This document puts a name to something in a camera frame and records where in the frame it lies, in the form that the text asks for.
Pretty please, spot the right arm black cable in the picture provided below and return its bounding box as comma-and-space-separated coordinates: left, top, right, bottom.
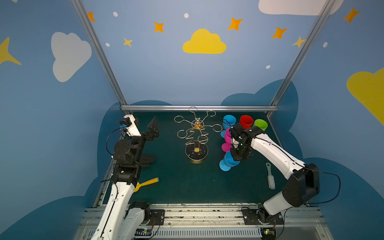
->
305, 167, 342, 206

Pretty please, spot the red wine glass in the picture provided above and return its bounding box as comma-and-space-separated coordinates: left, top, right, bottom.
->
239, 115, 254, 130

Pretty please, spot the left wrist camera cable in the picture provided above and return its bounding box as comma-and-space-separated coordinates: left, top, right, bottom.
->
105, 127, 128, 158

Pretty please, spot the yellow plastic scoop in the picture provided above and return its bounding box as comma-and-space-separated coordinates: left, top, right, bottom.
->
134, 177, 159, 193

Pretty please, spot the left green circuit board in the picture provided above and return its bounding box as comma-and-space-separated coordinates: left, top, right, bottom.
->
134, 229, 153, 239

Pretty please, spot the right green circuit board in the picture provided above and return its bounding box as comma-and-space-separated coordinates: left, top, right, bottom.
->
261, 229, 277, 240

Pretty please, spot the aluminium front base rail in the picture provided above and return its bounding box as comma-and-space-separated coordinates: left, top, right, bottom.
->
71, 203, 325, 240

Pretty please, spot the aluminium corner post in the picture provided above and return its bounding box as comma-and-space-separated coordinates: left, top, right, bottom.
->
71, 0, 132, 114
270, 0, 337, 111

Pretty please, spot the green circuit board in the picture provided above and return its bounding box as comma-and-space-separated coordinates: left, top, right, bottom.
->
261, 229, 277, 240
134, 229, 153, 239

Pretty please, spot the blue wine glass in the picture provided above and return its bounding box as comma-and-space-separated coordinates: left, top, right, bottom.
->
219, 151, 240, 172
221, 115, 237, 138

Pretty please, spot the left side aluminium floor rail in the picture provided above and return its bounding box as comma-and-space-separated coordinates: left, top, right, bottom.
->
87, 115, 125, 208

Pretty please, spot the horizontal aluminium back rail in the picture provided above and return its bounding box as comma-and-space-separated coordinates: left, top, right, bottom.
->
121, 105, 278, 112

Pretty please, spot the left aluminium corner post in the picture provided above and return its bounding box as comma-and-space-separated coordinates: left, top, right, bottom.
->
71, 0, 132, 114

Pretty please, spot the white cleaning brush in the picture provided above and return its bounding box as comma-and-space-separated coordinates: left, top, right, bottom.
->
266, 163, 276, 190

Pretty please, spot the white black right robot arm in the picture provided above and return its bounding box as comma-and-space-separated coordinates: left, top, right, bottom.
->
229, 124, 320, 224

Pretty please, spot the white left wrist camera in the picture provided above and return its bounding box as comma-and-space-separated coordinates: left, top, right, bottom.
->
119, 114, 141, 137

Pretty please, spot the green wine glass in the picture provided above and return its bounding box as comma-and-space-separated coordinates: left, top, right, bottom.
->
254, 119, 269, 131

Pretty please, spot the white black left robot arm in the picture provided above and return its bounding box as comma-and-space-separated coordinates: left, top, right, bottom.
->
92, 115, 160, 240

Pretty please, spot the pink wine glass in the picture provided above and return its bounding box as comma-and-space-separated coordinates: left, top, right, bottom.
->
221, 128, 233, 153

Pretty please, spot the right aluminium corner post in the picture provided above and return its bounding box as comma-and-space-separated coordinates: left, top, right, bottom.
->
270, 0, 337, 111

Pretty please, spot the gold wire glass rack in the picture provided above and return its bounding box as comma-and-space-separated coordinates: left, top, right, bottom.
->
174, 106, 224, 164

